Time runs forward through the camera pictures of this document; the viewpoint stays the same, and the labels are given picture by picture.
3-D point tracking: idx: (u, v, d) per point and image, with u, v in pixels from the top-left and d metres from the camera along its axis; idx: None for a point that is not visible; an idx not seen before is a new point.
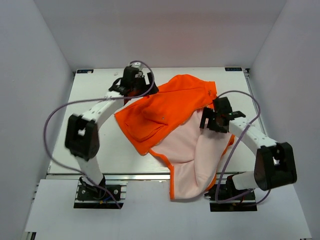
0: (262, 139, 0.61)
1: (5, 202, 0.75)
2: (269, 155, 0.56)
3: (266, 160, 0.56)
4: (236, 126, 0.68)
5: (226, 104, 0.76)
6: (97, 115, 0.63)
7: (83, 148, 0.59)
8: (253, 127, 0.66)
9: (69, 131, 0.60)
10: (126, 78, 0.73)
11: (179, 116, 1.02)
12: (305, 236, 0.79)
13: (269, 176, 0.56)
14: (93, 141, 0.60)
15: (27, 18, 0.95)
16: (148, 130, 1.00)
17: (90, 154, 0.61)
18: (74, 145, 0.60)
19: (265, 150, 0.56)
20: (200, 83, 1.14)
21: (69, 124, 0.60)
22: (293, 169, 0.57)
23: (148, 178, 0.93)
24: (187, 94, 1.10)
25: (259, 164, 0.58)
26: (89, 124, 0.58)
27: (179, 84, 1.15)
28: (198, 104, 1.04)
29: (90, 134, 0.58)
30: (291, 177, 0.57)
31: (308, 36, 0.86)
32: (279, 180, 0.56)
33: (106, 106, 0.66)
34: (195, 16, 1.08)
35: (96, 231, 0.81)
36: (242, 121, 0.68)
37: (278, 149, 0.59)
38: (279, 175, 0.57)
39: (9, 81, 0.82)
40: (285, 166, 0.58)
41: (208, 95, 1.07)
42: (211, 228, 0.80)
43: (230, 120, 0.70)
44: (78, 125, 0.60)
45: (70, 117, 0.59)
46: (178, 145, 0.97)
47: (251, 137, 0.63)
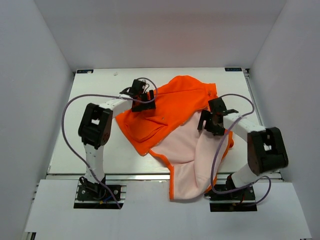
0: (252, 127, 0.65)
1: (5, 203, 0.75)
2: (258, 138, 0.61)
3: (256, 143, 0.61)
4: (229, 120, 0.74)
5: (221, 103, 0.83)
6: (112, 107, 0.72)
7: (97, 133, 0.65)
8: (245, 119, 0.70)
9: (85, 118, 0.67)
10: (135, 88, 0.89)
11: (179, 116, 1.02)
12: (305, 236, 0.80)
13: (261, 158, 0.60)
14: (106, 128, 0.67)
15: (27, 17, 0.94)
16: (149, 130, 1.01)
17: (101, 142, 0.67)
18: (88, 131, 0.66)
19: (255, 134, 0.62)
20: (201, 84, 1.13)
21: (86, 111, 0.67)
22: (284, 152, 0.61)
23: (148, 178, 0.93)
24: (189, 96, 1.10)
25: (251, 149, 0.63)
26: (105, 112, 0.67)
27: (180, 85, 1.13)
28: (198, 105, 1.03)
29: (106, 119, 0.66)
30: (282, 159, 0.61)
31: (308, 37, 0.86)
32: (271, 162, 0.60)
33: (119, 102, 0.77)
34: (195, 17, 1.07)
35: (96, 231, 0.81)
36: (235, 115, 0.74)
37: (269, 135, 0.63)
38: (271, 158, 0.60)
39: (9, 82, 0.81)
40: (275, 150, 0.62)
41: (208, 96, 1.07)
42: (212, 228, 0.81)
43: (224, 116, 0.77)
44: (94, 113, 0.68)
45: (89, 105, 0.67)
46: (177, 145, 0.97)
47: (242, 126, 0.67)
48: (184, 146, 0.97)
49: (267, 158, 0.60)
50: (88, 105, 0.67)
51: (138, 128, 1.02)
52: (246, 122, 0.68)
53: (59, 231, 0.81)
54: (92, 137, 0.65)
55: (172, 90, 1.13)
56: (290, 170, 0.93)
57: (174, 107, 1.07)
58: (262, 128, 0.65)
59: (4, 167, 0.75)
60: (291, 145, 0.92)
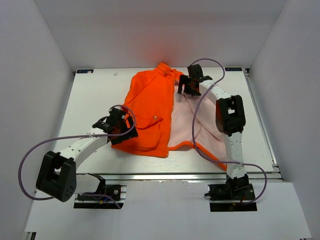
0: (221, 94, 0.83)
1: (5, 202, 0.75)
2: (224, 104, 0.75)
3: (222, 108, 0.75)
4: (204, 86, 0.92)
5: (198, 69, 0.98)
6: (77, 153, 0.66)
7: (58, 188, 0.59)
8: (216, 87, 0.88)
9: (44, 169, 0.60)
10: (112, 117, 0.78)
11: (166, 107, 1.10)
12: (305, 236, 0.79)
13: (224, 121, 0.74)
14: (68, 182, 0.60)
15: (26, 17, 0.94)
16: (154, 133, 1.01)
17: (64, 197, 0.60)
18: (48, 185, 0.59)
19: (222, 101, 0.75)
20: (152, 72, 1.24)
21: (44, 162, 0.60)
22: (243, 114, 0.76)
23: (148, 178, 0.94)
24: (154, 87, 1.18)
25: (218, 113, 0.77)
26: (66, 163, 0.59)
27: (141, 82, 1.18)
28: (169, 88, 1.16)
29: (66, 174, 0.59)
30: (241, 119, 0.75)
31: (308, 36, 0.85)
32: (233, 122, 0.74)
33: (87, 143, 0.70)
34: (195, 16, 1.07)
35: (96, 231, 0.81)
36: (209, 82, 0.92)
37: (233, 101, 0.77)
38: (233, 120, 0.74)
39: (9, 81, 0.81)
40: (237, 113, 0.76)
41: (168, 74, 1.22)
42: (212, 227, 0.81)
43: (200, 83, 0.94)
44: (55, 162, 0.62)
45: (48, 154, 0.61)
46: (183, 125, 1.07)
47: (213, 94, 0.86)
48: (187, 122, 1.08)
49: (230, 120, 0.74)
50: (46, 156, 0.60)
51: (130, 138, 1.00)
52: (217, 91, 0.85)
53: (59, 231, 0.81)
54: (53, 193, 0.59)
55: (137, 90, 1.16)
56: (290, 170, 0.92)
57: (153, 105, 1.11)
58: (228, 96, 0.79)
59: (4, 166, 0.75)
60: (291, 145, 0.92)
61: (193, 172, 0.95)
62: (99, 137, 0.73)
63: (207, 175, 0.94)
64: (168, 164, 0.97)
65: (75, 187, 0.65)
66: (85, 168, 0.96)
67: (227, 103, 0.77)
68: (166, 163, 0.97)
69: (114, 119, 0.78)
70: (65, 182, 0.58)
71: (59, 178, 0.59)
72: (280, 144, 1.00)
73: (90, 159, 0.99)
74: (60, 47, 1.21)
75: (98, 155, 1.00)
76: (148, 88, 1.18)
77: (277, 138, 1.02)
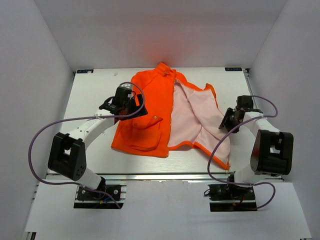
0: (267, 127, 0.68)
1: (6, 203, 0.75)
2: (268, 139, 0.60)
3: (266, 144, 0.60)
4: (248, 116, 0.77)
5: (248, 101, 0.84)
6: (85, 134, 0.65)
7: (69, 169, 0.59)
8: (265, 119, 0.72)
9: (54, 150, 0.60)
10: (118, 97, 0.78)
11: (166, 108, 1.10)
12: (305, 236, 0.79)
13: (261, 159, 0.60)
14: (78, 162, 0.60)
15: (27, 16, 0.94)
16: (155, 133, 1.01)
17: (75, 176, 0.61)
18: (60, 165, 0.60)
19: (266, 136, 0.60)
20: (151, 72, 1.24)
21: (54, 143, 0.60)
22: (289, 159, 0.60)
23: (148, 178, 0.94)
24: (154, 87, 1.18)
25: (256, 145, 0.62)
26: (75, 144, 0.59)
27: (140, 82, 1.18)
28: (169, 88, 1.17)
29: (76, 154, 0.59)
30: (284, 165, 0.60)
31: (308, 37, 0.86)
32: (271, 163, 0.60)
33: (95, 124, 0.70)
34: (195, 16, 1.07)
35: (96, 230, 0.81)
36: (257, 114, 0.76)
37: (281, 139, 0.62)
38: (272, 161, 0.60)
39: (9, 81, 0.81)
40: (281, 155, 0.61)
41: (169, 74, 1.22)
42: (212, 227, 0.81)
43: (246, 113, 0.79)
44: (64, 143, 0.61)
45: (57, 136, 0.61)
46: (183, 125, 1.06)
47: (258, 124, 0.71)
48: (187, 122, 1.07)
49: (270, 159, 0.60)
50: (55, 138, 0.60)
51: (130, 138, 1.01)
52: (253, 113, 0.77)
53: (58, 231, 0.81)
54: (64, 172, 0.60)
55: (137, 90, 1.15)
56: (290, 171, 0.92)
57: (153, 105, 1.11)
58: (277, 131, 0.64)
59: (4, 167, 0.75)
60: None
61: (193, 172, 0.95)
62: (106, 119, 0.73)
63: (207, 175, 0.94)
64: (168, 164, 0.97)
65: (86, 166, 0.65)
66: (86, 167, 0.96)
67: (273, 139, 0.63)
68: (166, 163, 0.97)
69: (119, 100, 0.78)
70: (75, 162, 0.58)
71: (69, 159, 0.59)
72: None
73: (91, 159, 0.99)
74: (60, 47, 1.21)
75: (99, 154, 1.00)
76: (148, 88, 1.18)
77: None
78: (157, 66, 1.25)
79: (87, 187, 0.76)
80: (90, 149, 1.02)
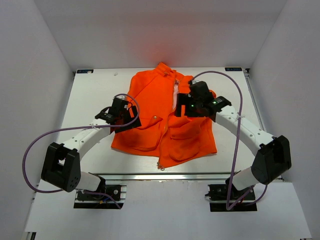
0: (257, 135, 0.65)
1: (6, 202, 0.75)
2: (270, 153, 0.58)
3: (268, 158, 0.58)
4: (225, 118, 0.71)
5: (205, 90, 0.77)
6: (80, 144, 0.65)
7: (63, 179, 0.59)
8: (245, 121, 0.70)
9: (48, 160, 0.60)
10: (115, 108, 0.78)
11: (165, 109, 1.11)
12: (306, 237, 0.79)
13: (270, 173, 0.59)
14: (73, 172, 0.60)
15: (27, 16, 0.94)
16: (154, 134, 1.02)
17: (69, 188, 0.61)
18: (53, 176, 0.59)
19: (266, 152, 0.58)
20: (151, 71, 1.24)
21: (48, 154, 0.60)
22: (289, 158, 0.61)
23: (148, 178, 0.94)
24: (153, 87, 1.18)
25: (259, 163, 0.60)
26: (69, 154, 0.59)
27: (140, 83, 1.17)
28: (168, 88, 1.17)
29: (70, 165, 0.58)
30: (286, 165, 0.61)
31: (308, 37, 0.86)
32: (277, 171, 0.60)
33: (90, 134, 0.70)
34: (196, 16, 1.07)
35: (97, 230, 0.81)
36: (231, 112, 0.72)
37: (275, 142, 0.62)
38: (277, 168, 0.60)
39: (9, 81, 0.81)
40: (281, 158, 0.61)
41: (169, 73, 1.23)
42: (211, 227, 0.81)
43: (218, 112, 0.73)
44: (59, 153, 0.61)
45: (52, 146, 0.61)
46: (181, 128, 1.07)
47: (246, 133, 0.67)
48: None
49: (275, 169, 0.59)
50: (49, 147, 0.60)
51: (130, 137, 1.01)
52: (226, 112, 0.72)
53: (58, 231, 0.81)
54: (58, 183, 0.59)
55: (137, 90, 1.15)
56: (290, 171, 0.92)
57: (153, 105, 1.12)
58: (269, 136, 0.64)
59: (4, 167, 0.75)
60: (291, 145, 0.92)
61: (193, 172, 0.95)
62: (102, 129, 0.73)
63: (207, 175, 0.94)
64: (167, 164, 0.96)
65: (80, 177, 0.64)
66: (86, 168, 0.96)
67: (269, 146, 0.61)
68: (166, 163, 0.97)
69: (116, 110, 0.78)
70: (70, 173, 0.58)
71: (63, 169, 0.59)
72: None
73: (91, 159, 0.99)
74: (60, 47, 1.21)
75: (99, 156, 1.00)
76: (148, 88, 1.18)
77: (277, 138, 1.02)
78: (158, 66, 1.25)
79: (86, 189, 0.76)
80: (91, 150, 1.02)
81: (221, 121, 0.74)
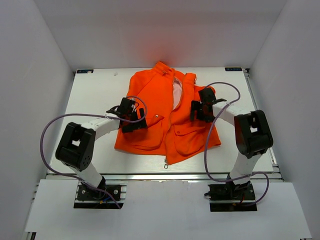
0: (239, 112, 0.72)
1: (6, 202, 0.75)
2: (244, 121, 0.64)
3: (242, 125, 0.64)
4: (216, 107, 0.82)
5: (210, 93, 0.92)
6: (95, 127, 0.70)
7: (77, 155, 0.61)
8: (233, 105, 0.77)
9: (66, 137, 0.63)
10: (123, 106, 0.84)
11: (167, 106, 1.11)
12: (305, 236, 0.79)
13: (247, 141, 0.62)
14: (87, 150, 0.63)
15: (27, 17, 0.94)
16: (157, 132, 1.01)
17: (82, 166, 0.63)
18: (67, 153, 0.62)
19: (241, 119, 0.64)
20: (149, 71, 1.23)
21: (66, 131, 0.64)
22: (268, 131, 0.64)
23: (148, 178, 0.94)
24: (152, 87, 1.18)
25: (238, 132, 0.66)
26: (86, 132, 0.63)
27: (139, 83, 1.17)
28: (168, 87, 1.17)
29: (86, 142, 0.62)
30: (267, 138, 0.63)
31: (308, 37, 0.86)
32: (256, 142, 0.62)
33: (104, 121, 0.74)
34: (195, 16, 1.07)
35: (97, 230, 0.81)
36: (223, 102, 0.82)
37: (254, 117, 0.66)
38: (256, 139, 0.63)
39: (9, 82, 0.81)
40: (260, 131, 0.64)
41: (167, 72, 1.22)
42: (211, 227, 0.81)
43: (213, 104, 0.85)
44: (75, 132, 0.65)
45: (69, 125, 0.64)
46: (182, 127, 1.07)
47: (230, 112, 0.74)
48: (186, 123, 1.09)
49: (254, 139, 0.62)
50: (68, 126, 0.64)
51: (134, 138, 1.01)
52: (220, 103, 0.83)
53: (58, 231, 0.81)
54: (72, 159, 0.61)
55: (137, 90, 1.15)
56: (290, 171, 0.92)
57: (153, 103, 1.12)
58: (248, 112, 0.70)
59: (3, 167, 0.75)
60: (291, 145, 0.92)
61: (193, 172, 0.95)
62: (113, 119, 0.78)
63: (206, 175, 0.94)
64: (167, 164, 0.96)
65: (91, 158, 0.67)
66: None
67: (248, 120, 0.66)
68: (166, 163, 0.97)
69: (124, 108, 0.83)
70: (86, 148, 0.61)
71: (80, 145, 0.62)
72: (280, 143, 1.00)
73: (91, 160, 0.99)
74: (60, 47, 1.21)
75: (98, 155, 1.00)
76: (148, 88, 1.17)
77: (277, 138, 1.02)
78: (156, 66, 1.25)
79: (87, 184, 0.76)
80: None
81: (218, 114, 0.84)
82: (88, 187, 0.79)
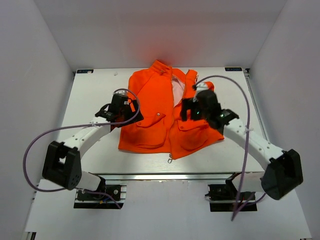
0: (267, 148, 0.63)
1: (6, 202, 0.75)
2: (280, 169, 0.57)
3: (279, 175, 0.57)
4: (234, 132, 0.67)
5: (214, 101, 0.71)
6: (81, 142, 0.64)
7: (63, 177, 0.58)
8: (252, 133, 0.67)
9: (49, 158, 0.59)
10: (115, 105, 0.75)
11: (168, 104, 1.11)
12: (305, 236, 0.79)
13: (281, 190, 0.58)
14: (73, 171, 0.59)
15: (27, 16, 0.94)
16: (160, 130, 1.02)
17: (70, 186, 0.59)
18: (53, 174, 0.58)
19: (277, 166, 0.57)
20: (148, 71, 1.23)
21: (49, 152, 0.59)
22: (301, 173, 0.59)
23: (148, 178, 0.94)
24: (152, 86, 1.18)
25: (270, 178, 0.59)
26: (70, 152, 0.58)
27: (138, 83, 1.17)
28: (167, 85, 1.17)
29: (71, 163, 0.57)
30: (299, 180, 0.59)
31: (307, 37, 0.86)
32: (289, 188, 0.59)
33: (91, 132, 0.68)
34: (196, 16, 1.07)
35: (97, 230, 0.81)
36: (239, 125, 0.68)
37: (285, 156, 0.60)
38: (289, 184, 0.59)
39: (9, 81, 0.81)
40: (292, 172, 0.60)
41: (166, 70, 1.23)
42: (211, 227, 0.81)
43: (225, 125, 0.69)
44: (59, 151, 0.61)
45: (52, 144, 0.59)
46: None
47: (255, 147, 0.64)
48: None
49: (288, 186, 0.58)
50: (50, 146, 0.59)
51: (136, 137, 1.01)
52: (234, 124, 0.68)
53: (58, 231, 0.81)
54: (58, 181, 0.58)
55: (136, 90, 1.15)
56: None
57: (154, 102, 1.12)
58: (278, 149, 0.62)
59: (4, 166, 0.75)
60: (291, 145, 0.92)
61: (192, 172, 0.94)
62: (102, 126, 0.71)
63: (206, 175, 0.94)
64: (167, 163, 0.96)
65: (81, 176, 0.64)
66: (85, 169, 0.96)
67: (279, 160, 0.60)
68: (166, 163, 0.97)
69: (116, 107, 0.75)
70: (70, 171, 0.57)
71: (64, 167, 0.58)
72: (280, 144, 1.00)
73: (91, 160, 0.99)
74: (60, 47, 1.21)
75: (98, 156, 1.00)
76: (148, 88, 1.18)
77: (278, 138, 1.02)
78: (153, 65, 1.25)
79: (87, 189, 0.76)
80: (90, 150, 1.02)
81: (229, 135, 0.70)
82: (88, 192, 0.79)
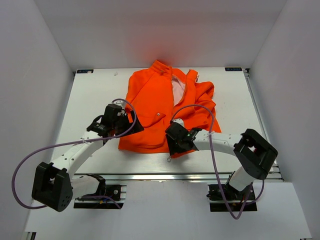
0: (228, 139, 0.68)
1: (6, 202, 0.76)
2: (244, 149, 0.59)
3: (246, 154, 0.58)
4: (201, 141, 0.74)
5: (179, 127, 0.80)
6: (70, 163, 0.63)
7: (53, 199, 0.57)
8: (215, 133, 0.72)
9: (38, 181, 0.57)
10: (108, 117, 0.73)
11: (169, 104, 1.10)
12: (305, 236, 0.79)
13: (259, 166, 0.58)
14: (63, 192, 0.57)
15: (27, 16, 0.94)
16: (160, 129, 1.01)
17: (60, 207, 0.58)
18: (43, 196, 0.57)
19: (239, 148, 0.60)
20: (147, 71, 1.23)
21: (37, 174, 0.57)
22: (269, 144, 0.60)
23: (148, 178, 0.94)
24: (152, 86, 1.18)
25: (244, 162, 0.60)
26: (58, 175, 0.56)
27: (138, 83, 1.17)
28: (167, 85, 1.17)
29: (60, 186, 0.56)
30: (272, 151, 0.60)
31: (308, 37, 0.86)
32: (266, 162, 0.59)
33: (81, 149, 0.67)
34: (196, 16, 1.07)
35: (97, 230, 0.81)
36: (203, 134, 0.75)
37: (247, 138, 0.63)
38: (264, 159, 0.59)
39: (9, 81, 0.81)
40: (261, 148, 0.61)
41: (166, 70, 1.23)
42: (211, 227, 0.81)
43: (193, 140, 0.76)
44: (49, 172, 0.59)
45: (41, 166, 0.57)
46: None
47: (220, 141, 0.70)
48: None
49: (263, 160, 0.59)
50: (38, 168, 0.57)
51: (136, 136, 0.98)
52: (199, 136, 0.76)
53: (58, 231, 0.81)
54: (48, 203, 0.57)
55: (136, 90, 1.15)
56: (290, 171, 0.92)
57: (154, 102, 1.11)
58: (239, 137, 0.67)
59: (4, 167, 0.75)
60: (291, 145, 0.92)
61: (192, 172, 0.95)
62: (94, 142, 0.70)
63: (206, 175, 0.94)
64: (166, 164, 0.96)
65: (72, 194, 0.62)
66: (85, 170, 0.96)
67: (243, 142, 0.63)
68: (165, 163, 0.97)
69: (109, 119, 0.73)
70: (59, 193, 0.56)
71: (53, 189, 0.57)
72: (280, 144, 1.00)
73: (91, 160, 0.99)
74: (60, 47, 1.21)
75: (98, 156, 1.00)
76: (147, 88, 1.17)
77: (278, 138, 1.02)
78: (153, 65, 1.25)
79: (87, 191, 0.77)
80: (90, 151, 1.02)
81: (203, 146, 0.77)
82: (89, 196, 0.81)
